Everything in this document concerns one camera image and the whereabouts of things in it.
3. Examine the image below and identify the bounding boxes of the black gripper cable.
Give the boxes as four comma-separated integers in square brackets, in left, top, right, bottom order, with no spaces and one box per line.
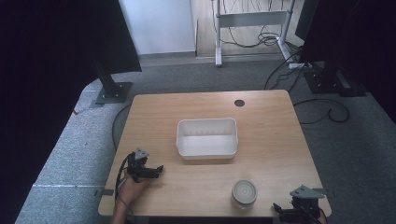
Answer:
[114,153,133,203]

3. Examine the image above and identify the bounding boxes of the white plastic bin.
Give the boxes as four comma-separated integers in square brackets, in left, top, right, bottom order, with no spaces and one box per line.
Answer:
[176,117,239,161]

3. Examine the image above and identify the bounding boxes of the black floor cable loop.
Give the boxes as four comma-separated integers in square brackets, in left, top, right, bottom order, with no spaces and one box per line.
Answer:
[292,98,351,126]

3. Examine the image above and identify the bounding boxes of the person's left hand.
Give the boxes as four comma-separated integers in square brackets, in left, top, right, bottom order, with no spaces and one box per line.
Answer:
[119,174,151,207]

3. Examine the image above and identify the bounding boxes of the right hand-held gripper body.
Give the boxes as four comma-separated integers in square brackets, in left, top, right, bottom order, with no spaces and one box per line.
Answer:
[289,185,327,224]

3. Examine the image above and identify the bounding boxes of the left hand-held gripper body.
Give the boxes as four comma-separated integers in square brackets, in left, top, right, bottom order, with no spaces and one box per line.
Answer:
[125,147,150,184]

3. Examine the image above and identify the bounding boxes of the black curtain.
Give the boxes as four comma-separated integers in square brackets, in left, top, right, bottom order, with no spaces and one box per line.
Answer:
[0,0,143,224]
[298,0,396,125]

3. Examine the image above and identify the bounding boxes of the dark monitor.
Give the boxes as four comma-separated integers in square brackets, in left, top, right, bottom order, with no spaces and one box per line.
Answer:
[294,0,319,42]

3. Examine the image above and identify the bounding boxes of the white power strip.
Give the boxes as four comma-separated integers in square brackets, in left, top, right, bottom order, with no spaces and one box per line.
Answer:
[288,62,313,70]

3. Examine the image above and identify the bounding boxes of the dark metal stand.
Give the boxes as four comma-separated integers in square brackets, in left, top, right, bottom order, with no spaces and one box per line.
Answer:
[303,61,368,98]
[92,60,134,105]

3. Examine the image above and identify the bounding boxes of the grey table bracket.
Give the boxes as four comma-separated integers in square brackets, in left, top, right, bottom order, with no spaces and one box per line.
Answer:
[93,188,115,198]

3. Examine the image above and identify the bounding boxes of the tangle of black cables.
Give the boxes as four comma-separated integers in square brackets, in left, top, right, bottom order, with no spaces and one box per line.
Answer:
[219,0,304,91]

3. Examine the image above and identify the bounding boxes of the thin black floor cable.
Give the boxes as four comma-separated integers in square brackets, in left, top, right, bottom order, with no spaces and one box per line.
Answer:
[111,102,134,153]

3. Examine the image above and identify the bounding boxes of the white metal desk frame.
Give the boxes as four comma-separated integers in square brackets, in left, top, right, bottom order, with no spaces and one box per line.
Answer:
[212,0,301,68]

